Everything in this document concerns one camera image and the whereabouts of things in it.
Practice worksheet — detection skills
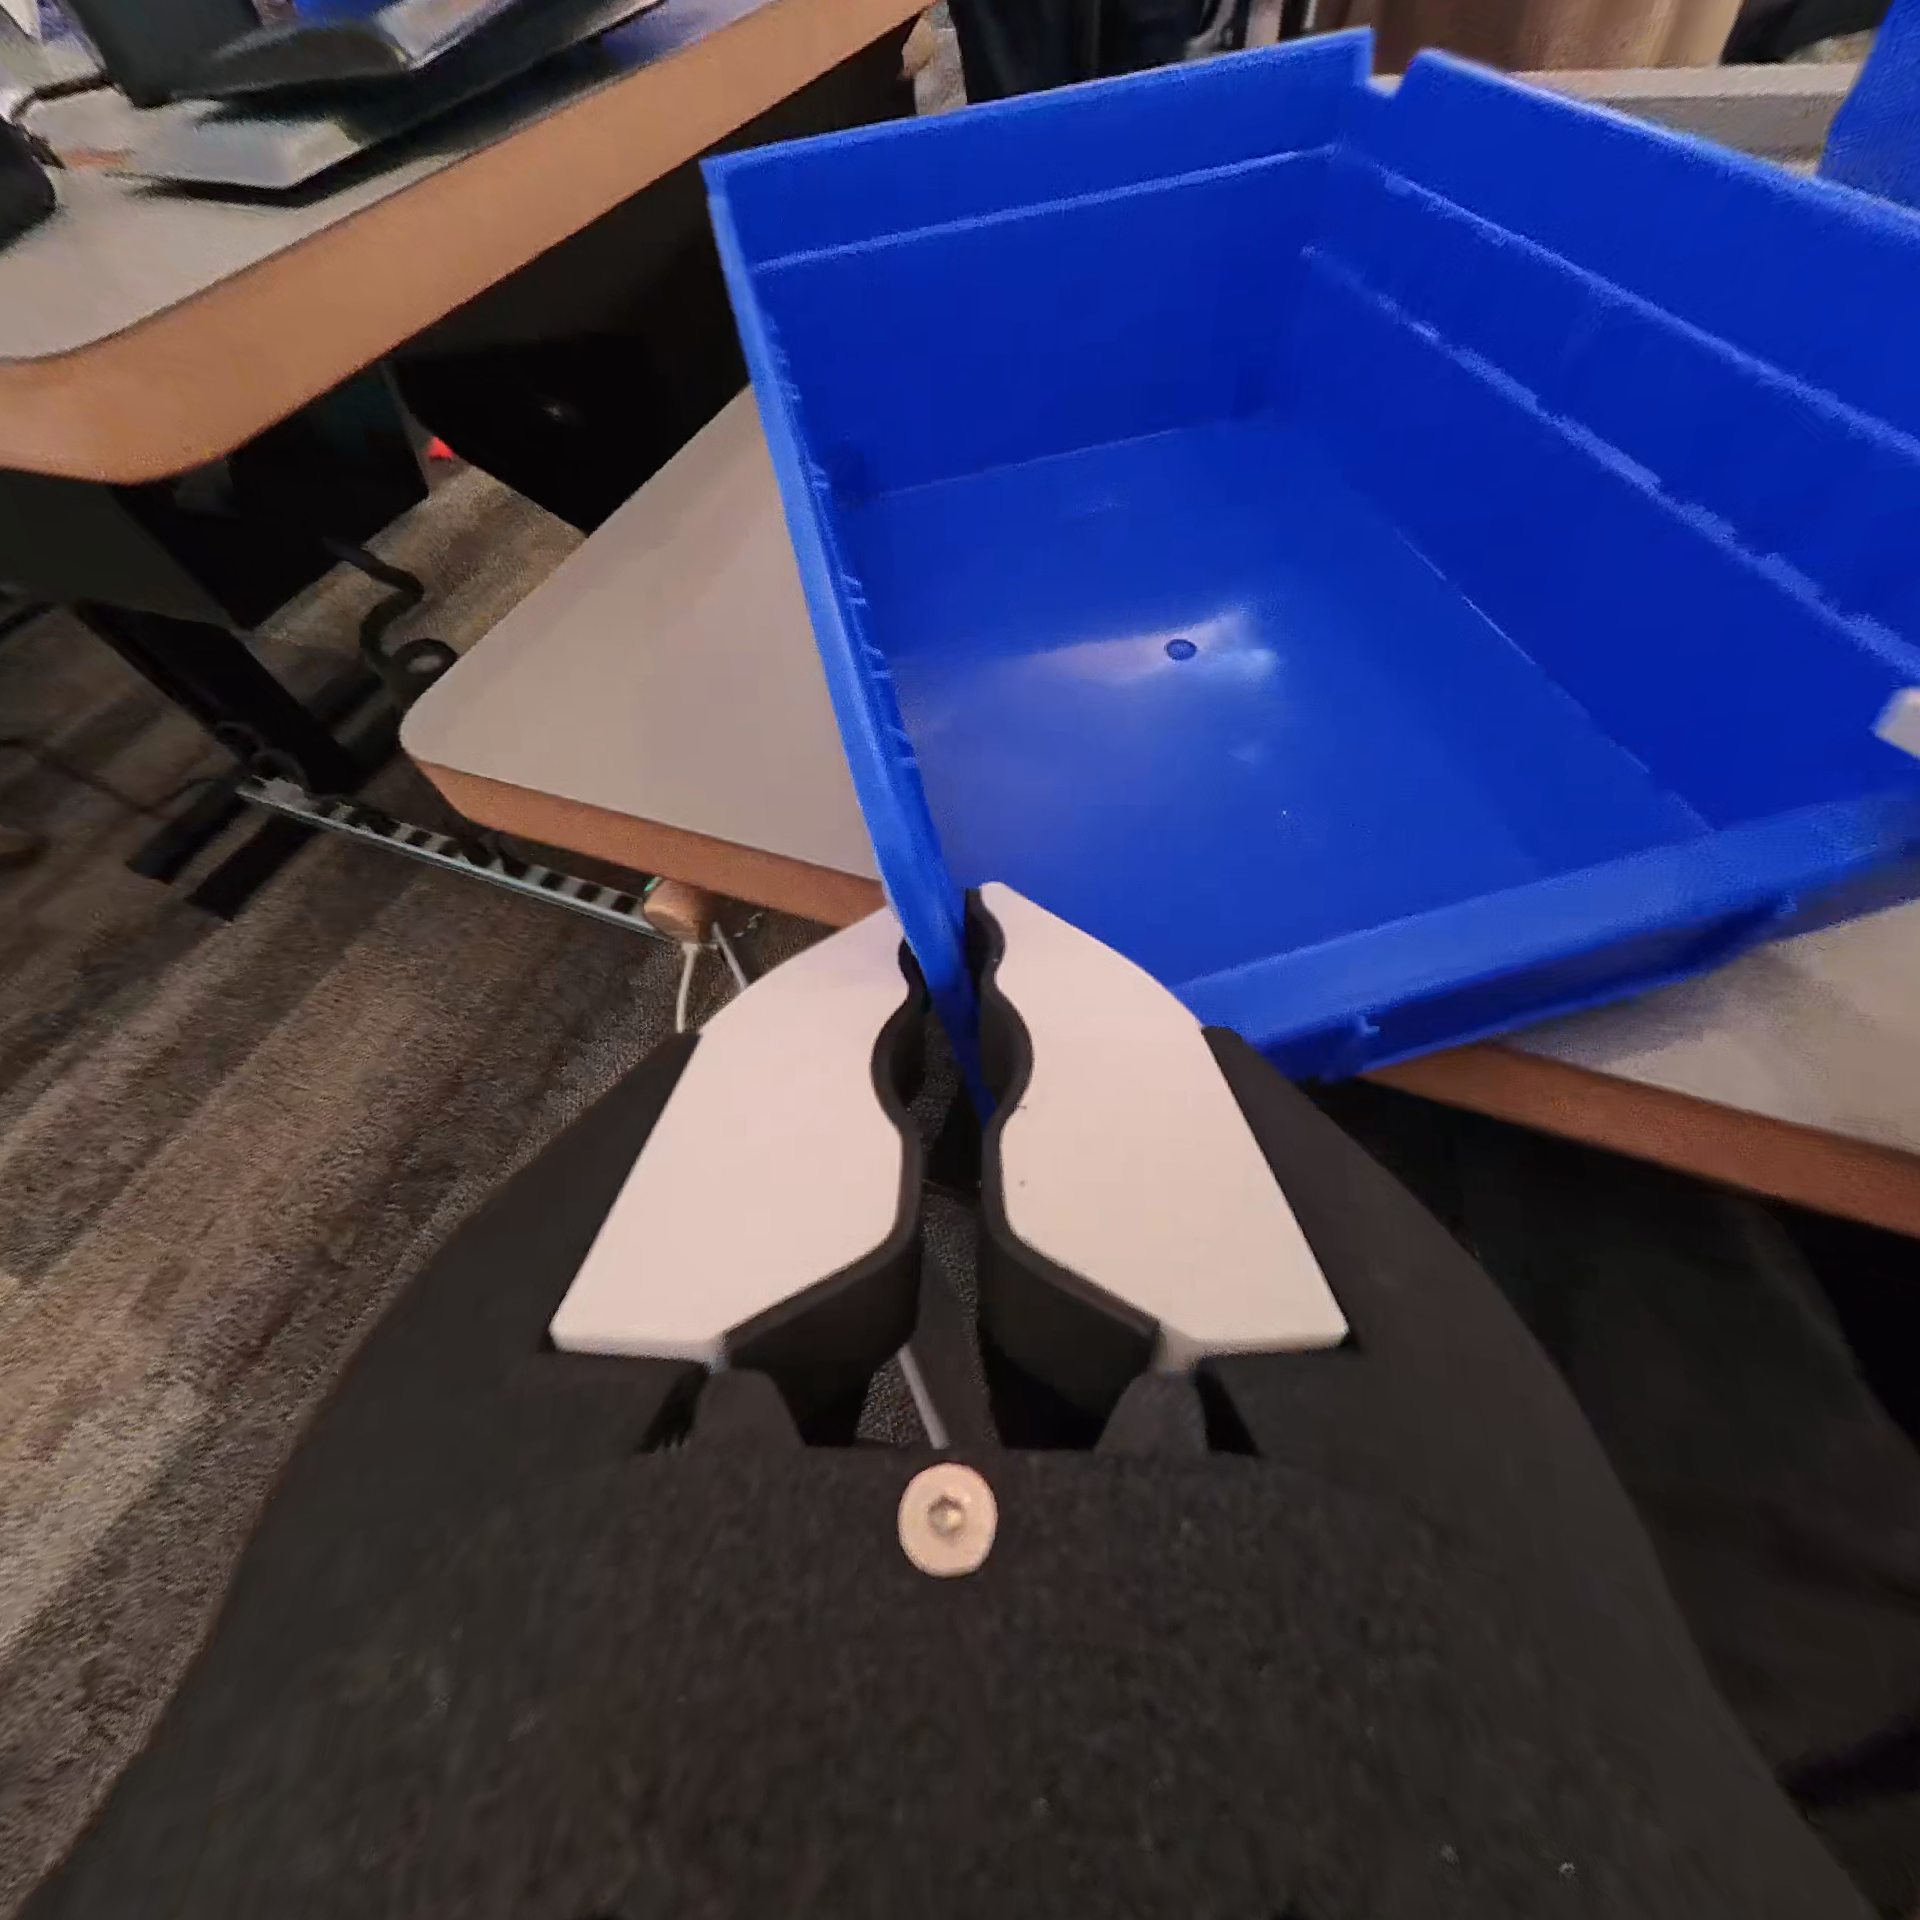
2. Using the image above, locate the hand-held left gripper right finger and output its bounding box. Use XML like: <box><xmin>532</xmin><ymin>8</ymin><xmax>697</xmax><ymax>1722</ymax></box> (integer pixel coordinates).
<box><xmin>967</xmin><ymin>882</ymin><xmax>1353</xmax><ymax>1454</ymax></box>

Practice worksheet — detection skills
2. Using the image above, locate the wooden edged table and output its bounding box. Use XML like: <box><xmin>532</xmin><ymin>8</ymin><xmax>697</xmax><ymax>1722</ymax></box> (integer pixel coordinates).
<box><xmin>0</xmin><ymin>0</ymin><xmax>935</xmax><ymax>917</ymax></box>

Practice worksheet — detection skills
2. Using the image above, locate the grey power strip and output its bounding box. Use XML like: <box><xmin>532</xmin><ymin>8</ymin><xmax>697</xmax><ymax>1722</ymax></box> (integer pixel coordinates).
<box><xmin>237</xmin><ymin>767</ymin><xmax>671</xmax><ymax>943</ymax></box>

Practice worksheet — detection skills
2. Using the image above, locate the black device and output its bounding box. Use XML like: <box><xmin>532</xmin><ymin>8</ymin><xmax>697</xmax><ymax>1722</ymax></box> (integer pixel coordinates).
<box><xmin>88</xmin><ymin>0</ymin><xmax>671</xmax><ymax>198</ymax></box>

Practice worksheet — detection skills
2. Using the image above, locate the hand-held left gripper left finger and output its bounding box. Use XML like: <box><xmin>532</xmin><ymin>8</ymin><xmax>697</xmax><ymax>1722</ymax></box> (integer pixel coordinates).
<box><xmin>545</xmin><ymin>901</ymin><xmax>920</xmax><ymax>1449</ymax></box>

